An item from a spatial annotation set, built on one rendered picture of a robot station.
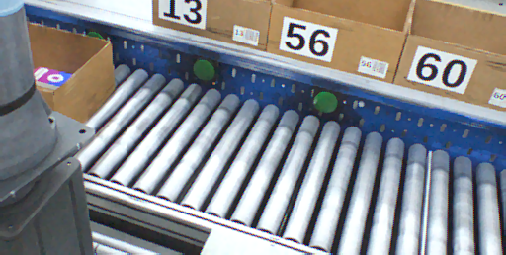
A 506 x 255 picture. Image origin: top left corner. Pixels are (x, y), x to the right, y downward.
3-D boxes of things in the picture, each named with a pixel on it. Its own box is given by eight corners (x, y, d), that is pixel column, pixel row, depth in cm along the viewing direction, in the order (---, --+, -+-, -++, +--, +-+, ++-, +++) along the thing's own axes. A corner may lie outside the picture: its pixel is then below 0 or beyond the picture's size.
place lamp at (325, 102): (311, 110, 152) (315, 91, 148) (312, 108, 153) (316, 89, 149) (334, 116, 151) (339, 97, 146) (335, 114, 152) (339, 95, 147)
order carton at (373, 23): (264, 53, 156) (271, 2, 146) (290, 17, 179) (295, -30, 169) (391, 85, 148) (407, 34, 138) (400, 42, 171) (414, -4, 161)
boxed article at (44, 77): (71, 94, 151) (70, 90, 150) (25, 82, 153) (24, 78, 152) (85, 82, 156) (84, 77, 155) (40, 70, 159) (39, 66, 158)
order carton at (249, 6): (150, 26, 164) (149, -25, 154) (188, -6, 187) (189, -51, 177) (265, 53, 156) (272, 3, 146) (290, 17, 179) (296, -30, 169)
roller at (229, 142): (175, 218, 123) (176, 205, 120) (245, 107, 163) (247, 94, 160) (195, 224, 122) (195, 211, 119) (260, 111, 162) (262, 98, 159)
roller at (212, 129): (151, 211, 124) (151, 196, 121) (226, 102, 165) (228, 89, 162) (170, 216, 123) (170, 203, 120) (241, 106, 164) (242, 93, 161)
